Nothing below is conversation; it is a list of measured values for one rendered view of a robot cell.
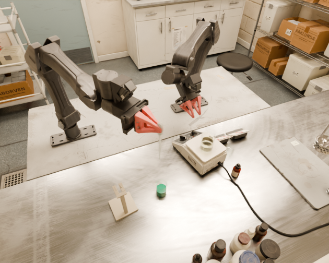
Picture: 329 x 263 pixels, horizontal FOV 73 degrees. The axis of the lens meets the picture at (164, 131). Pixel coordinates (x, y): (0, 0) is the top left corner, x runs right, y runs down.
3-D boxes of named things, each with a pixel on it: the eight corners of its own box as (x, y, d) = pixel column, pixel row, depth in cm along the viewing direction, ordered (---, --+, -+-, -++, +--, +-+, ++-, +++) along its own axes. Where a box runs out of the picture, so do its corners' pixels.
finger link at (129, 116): (168, 115, 58) (140, 102, 62) (151, 131, 54) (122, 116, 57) (167, 133, 63) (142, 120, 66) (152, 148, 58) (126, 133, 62)
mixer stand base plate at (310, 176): (258, 150, 96) (258, 148, 96) (293, 137, 102) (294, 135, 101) (315, 211, 77) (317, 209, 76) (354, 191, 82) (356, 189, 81)
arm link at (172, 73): (176, 87, 84) (184, 56, 80) (156, 81, 87) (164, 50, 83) (188, 86, 94) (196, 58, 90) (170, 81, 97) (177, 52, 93)
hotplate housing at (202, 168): (171, 145, 98) (172, 133, 93) (194, 134, 103) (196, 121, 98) (204, 181, 85) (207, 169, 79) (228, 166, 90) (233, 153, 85)
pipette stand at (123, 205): (108, 202, 79) (101, 182, 70) (129, 192, 82) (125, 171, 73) (116, 221, 74) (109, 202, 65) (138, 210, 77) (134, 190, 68)
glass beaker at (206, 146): (199, 142, 88) (201, 128, 82) (213, 144, 87) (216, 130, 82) (198, 154, 84) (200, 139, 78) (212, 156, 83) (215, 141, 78)
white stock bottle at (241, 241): (228, 254, 67) (235, 243, 61) (229, 238, 70) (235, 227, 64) (245, 258, 66) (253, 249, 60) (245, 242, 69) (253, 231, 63)
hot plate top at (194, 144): (184, 143, 88) (184, 142, 88) (206, 132, 93) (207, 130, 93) (203, 164, 81) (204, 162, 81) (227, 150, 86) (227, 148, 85)
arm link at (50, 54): (114, 89, 69) (46, 26, 71) (92, 103, 64) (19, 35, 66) (108, 110, 79) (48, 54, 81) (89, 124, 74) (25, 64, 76)
